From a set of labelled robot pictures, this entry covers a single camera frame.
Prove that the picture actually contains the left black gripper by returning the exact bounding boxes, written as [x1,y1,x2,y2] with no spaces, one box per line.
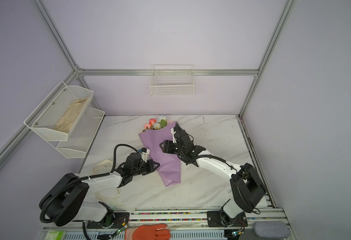
[132,158,160,176]

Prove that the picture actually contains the cream fake rose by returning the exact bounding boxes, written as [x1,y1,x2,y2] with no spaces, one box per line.
[152,122,162,130]

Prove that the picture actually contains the white fake rose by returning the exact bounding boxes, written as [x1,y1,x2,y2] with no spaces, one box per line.
[157,115,168,129]

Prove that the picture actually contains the pink purple wrapping paper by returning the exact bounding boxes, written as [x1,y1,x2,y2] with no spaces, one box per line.
[139,121,181,187]

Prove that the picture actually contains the deep pink fake rose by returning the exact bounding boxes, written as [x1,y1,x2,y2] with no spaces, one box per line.
[149,119,157,126]

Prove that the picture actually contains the cream ribbon roll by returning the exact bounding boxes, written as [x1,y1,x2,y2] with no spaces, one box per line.
[93,159,136,212]

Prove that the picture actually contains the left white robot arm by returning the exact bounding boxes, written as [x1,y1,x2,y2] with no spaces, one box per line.
[39,144,160,240]

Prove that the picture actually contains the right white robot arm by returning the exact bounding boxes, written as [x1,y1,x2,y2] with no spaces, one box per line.
[160,123,267,227]

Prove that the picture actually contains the lower white mesh shelf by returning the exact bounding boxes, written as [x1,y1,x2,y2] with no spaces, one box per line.
[56,107,105,159]

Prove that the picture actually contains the white mesh shelf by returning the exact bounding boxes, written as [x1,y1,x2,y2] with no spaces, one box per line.
[56,107,105,159]
[24,81,94,142]

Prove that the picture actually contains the orange rubber glove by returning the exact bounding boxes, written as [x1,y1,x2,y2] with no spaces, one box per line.
[124,224,171,240]

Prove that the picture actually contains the beige cloth in shelf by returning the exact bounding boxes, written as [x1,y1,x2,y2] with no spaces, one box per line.
[54,97,89,134]

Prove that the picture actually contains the upper white mesh shelf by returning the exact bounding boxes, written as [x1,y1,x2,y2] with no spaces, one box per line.
[24,81,94,142]

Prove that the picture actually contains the green white packet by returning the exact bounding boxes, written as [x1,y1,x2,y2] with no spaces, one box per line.
[44,231,67,240]

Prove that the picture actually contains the grey cloth pad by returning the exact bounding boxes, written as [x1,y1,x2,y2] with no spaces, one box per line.
[253,222,290,240]

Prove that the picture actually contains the white wire wall basket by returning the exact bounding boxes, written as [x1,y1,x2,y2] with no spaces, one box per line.
[150,65,194,97]

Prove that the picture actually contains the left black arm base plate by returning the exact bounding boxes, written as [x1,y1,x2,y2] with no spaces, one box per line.
[87,211,130,229]

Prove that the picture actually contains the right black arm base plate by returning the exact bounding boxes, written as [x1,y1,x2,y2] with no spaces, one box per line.
[206,206,248,228]

